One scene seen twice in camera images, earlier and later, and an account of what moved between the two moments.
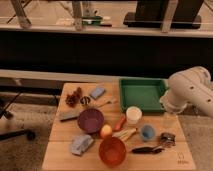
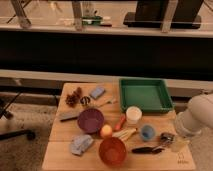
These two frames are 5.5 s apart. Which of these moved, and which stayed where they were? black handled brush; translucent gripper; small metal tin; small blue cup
Moved: translucent gripper
Stayed: small blue cup; black handled brush; small metal tin
